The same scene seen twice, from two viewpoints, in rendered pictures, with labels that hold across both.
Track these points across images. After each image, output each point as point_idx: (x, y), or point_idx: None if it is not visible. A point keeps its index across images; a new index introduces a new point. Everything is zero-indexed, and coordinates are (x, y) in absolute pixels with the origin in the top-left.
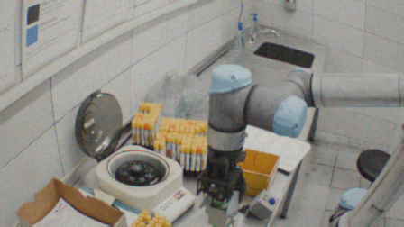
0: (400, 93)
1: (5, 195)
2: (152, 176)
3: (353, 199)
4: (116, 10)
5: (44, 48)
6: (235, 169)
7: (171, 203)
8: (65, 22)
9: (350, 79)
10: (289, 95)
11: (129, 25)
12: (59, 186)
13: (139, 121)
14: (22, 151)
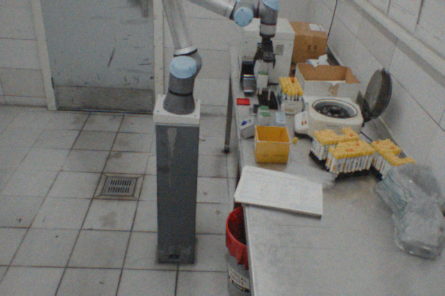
0: None
1: (362, 64)
2: (322, 111)
3: (187, 60)
4: (443, 35)
5: (400, 10)
6: (260, 46)
7: (302, 118)
8: (411, 2)
9: None
10: (243, 1)
11: (434, 61)
12: (354, 87)
13: (385, 142)
14: (374, 57)
